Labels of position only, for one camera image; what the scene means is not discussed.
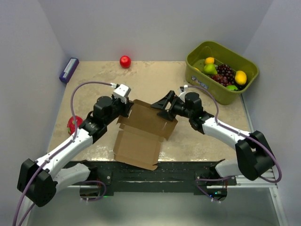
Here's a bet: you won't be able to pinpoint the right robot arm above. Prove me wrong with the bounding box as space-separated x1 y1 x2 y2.
151 90 275 185

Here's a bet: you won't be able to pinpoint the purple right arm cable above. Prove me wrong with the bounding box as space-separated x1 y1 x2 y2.
185 85 282 183

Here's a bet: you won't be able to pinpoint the green plastic tub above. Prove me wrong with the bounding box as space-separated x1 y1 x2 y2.
185 41 259 105

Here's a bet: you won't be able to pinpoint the aluminium frame rail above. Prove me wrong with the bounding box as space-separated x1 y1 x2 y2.
17 95 289 226

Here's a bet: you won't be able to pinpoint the green pear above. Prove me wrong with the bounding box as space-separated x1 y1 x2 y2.
204 64 218 75

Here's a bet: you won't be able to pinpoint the yellow lemon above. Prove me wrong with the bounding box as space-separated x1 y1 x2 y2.
235 71 247 86

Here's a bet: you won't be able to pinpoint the orange fruit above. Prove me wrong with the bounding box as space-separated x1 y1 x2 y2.
205 57 215 65

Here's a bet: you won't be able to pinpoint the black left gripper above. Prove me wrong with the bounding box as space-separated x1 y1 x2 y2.
104 94 134 126

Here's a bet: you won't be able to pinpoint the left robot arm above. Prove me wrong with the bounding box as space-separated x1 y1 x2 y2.
17 96 134 207

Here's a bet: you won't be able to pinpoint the purple rectangular box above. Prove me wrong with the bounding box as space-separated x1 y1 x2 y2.
59 57 79 84

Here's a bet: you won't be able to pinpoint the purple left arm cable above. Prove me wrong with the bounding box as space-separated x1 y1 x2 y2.
11 81 116 226

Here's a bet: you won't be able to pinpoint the red dragon fruit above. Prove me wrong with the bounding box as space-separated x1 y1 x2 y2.
67 115 83 135

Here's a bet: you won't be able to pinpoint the dark purple grapes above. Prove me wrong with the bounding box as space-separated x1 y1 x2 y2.
211 64 235 87

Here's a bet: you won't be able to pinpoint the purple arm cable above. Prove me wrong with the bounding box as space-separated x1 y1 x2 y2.
11 81 116 226
185 85 282 183

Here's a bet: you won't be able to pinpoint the red apple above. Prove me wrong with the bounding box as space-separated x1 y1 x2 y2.
119 55 131 68

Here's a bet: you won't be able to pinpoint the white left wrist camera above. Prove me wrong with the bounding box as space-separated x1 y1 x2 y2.
113 84 131 99

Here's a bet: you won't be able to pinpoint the brown cardboard box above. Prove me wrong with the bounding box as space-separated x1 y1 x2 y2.
113 99 178 171

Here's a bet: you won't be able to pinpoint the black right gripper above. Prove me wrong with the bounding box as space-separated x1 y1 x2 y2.
150 90 193 122

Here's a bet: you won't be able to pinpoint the green apple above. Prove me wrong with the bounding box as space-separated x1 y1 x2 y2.
226 85 239 91

